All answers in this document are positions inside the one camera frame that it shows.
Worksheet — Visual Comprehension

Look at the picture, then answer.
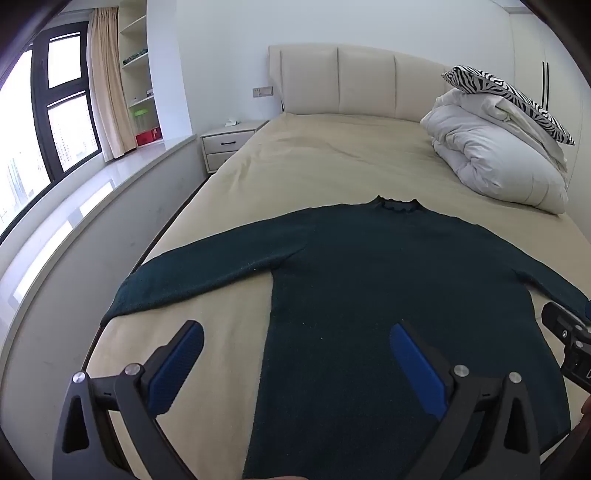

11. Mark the beige curtain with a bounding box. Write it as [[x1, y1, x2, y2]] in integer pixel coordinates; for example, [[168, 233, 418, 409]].
[[87, 7, 137, 162]]

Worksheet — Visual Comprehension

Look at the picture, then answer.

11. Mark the white window sill ledge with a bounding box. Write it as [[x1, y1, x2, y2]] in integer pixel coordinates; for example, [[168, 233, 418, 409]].
[[0, 136, 206, 356]]

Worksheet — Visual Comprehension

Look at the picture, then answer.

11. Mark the white nightstand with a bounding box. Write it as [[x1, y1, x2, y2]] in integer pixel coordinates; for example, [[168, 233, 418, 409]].
[[199, 120, 269, 174]]

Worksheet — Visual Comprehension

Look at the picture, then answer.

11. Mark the bed with beige sheet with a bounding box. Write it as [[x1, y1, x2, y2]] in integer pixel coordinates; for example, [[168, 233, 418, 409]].
[[83, 111, 591, 480]]

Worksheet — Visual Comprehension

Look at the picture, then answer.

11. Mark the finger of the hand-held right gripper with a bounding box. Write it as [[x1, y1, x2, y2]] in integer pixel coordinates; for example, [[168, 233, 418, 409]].
[[541, 302, 589, 344]]

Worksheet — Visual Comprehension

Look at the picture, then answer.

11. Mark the white wardrobe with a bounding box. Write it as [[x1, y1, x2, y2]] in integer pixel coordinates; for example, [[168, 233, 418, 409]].
[[508, 0, 583, 121]]

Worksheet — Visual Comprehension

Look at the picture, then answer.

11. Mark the black framed window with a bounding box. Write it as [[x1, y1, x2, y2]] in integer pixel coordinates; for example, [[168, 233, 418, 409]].
[[0, 21, 103, 241]]

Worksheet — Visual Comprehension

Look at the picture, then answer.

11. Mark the white folded duvet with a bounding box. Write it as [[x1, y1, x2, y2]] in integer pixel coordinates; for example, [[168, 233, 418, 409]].
[[419, 88, 570, 214]]

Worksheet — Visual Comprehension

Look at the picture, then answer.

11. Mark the zebra print pillow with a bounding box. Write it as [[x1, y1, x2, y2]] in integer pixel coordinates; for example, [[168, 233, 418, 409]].
[[442, 65, 576, 147]]

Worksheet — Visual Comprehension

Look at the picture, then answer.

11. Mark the beige padded headboard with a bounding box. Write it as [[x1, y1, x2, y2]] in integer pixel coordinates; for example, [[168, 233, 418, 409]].
[[269, 44, 455, 123]]

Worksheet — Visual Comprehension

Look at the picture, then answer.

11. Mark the white open shelf unit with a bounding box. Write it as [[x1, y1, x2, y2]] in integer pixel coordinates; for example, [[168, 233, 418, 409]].
[[117, 0, 162, 148]]

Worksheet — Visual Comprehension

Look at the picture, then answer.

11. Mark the dark green knit sweater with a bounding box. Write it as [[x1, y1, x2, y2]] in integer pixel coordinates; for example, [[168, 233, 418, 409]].
[[100, 195, 591, 480]]

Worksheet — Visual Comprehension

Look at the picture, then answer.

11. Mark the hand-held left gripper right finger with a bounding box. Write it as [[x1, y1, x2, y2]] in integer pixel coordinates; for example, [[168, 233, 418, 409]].
[[390, 322, 541, 480]]

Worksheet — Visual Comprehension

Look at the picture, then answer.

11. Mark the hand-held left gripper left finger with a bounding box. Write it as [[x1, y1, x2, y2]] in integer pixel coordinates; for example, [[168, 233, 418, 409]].
[[52, 320, 205, 480]]

